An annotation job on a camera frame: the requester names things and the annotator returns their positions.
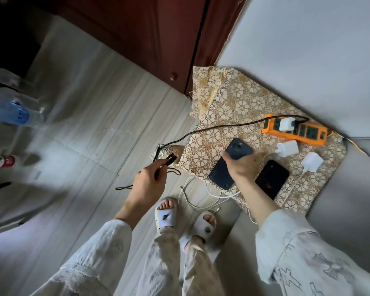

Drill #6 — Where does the person's left leg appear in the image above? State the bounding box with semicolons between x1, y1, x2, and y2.
135;226;183;296

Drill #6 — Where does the bottle with red label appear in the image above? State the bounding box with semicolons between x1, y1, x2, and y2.
0;155;16;169

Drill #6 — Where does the person's slipper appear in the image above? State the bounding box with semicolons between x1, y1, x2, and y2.
154;197;178;235
179;211;218;247

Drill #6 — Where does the dark red wooden door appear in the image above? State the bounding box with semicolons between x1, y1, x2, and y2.
57;0;249;96

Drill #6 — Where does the person's left forearm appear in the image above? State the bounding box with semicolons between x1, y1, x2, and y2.
31;197;148;296

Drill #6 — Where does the person's left hand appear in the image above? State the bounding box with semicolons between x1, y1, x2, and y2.
126;153;177;220

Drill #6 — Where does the person's left slipper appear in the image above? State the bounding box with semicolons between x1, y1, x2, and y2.
154;197;178;235

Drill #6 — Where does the black smartphone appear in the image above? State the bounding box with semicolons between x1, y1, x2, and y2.
255;160;290;200

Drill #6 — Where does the person's right slipper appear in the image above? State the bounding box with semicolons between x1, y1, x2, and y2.
179;211;218;247

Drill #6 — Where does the person's right forearm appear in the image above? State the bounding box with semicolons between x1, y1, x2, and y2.
234;177;370;296

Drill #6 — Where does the orange power strip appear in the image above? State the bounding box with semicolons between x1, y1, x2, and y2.
261;113;328;147

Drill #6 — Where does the dark blue smartphone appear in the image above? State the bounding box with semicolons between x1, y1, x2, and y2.
208;138;254;191

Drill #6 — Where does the yellow power cord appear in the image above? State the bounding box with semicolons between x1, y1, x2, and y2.
328;130;370;167

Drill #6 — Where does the black charging cable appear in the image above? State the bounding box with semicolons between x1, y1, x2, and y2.
115;115;310;191

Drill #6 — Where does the white charging cable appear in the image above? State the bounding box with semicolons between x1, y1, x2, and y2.
178;177;242;214

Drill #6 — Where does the thin white charger cable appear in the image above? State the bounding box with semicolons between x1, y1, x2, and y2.
246;172;306;226

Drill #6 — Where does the clear bottle with blue label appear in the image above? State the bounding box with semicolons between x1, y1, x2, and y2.
0;98;46;127

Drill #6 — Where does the person's right leg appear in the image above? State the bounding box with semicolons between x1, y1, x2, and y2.
180;235;227;296

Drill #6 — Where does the person's right hand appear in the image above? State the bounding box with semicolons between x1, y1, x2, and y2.
222;151;265;183

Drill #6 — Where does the person's leg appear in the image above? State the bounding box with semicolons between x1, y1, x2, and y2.
180;235;227;296
135;226;183;296

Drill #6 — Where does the white charger plug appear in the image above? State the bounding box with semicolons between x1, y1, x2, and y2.
276;140;299;158
301;152;324;173
278;117;296;132

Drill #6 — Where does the gold floral cloth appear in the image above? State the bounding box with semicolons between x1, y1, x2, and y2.
150;66;348;217

